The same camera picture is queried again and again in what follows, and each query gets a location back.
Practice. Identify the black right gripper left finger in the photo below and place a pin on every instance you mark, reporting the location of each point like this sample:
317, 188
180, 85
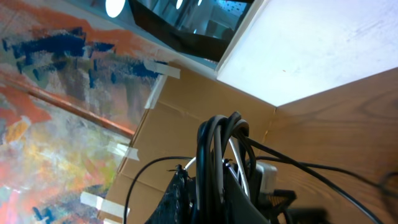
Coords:
174, 206

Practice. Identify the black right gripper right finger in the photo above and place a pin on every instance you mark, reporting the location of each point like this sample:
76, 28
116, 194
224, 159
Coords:
238, 207

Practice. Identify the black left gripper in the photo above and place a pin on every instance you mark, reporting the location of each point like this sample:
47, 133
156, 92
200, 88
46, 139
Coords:
278, 202

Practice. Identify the cardboard side panel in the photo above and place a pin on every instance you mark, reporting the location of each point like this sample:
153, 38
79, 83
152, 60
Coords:
167, 135

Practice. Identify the colourful abstract painting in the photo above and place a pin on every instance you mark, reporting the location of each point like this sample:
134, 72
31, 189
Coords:
73, 91

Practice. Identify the dark window pane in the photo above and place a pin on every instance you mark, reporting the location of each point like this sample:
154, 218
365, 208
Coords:
204, 31

